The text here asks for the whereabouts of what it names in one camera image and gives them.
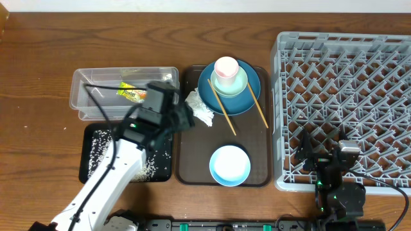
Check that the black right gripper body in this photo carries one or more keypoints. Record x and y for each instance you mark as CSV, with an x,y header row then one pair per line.
x,y
328,178

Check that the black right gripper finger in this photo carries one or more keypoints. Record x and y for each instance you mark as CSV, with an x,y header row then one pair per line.
x,y
305,149
342,136

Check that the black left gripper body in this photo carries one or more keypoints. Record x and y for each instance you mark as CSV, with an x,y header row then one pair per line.
x,y
178,119

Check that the yellow green snack wrapper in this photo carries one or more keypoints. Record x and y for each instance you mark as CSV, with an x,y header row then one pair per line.
x,y
134,95

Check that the white tissue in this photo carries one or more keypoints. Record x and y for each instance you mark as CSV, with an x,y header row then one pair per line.
x,y
199,108

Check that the wooden chopstick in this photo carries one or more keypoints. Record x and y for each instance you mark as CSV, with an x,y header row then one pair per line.
x,y
257,105
222,107

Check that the light blue bowl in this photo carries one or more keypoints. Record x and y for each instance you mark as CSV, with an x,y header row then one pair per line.
x,y
230,165

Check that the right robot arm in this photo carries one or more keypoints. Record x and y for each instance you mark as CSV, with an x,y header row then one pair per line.
x,y
341,202

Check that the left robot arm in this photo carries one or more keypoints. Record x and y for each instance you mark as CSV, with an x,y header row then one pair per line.
x,y
91,206

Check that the grey dishwasher rack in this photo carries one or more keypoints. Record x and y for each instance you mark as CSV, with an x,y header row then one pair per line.
x,y
358,83

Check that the clear plastic bin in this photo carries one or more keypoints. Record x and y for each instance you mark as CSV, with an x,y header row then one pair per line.
x,y
115,106

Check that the spilled white rice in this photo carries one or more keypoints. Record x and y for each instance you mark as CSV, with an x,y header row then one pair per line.
x,y
99,144

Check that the brown serving tray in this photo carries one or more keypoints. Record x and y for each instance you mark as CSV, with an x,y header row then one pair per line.
x,y
197,145

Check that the black tray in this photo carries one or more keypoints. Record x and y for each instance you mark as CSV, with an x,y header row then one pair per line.
x,y
86,144

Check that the dark blue plate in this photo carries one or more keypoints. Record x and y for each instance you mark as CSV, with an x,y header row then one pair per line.
x,y
233,106

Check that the pink cup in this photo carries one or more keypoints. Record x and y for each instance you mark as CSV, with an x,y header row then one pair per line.
x,y
226,69

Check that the mint green bowl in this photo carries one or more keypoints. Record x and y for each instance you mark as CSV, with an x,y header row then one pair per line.
x,y
230,87

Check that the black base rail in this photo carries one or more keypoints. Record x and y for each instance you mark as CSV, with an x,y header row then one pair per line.
x,y
281,224

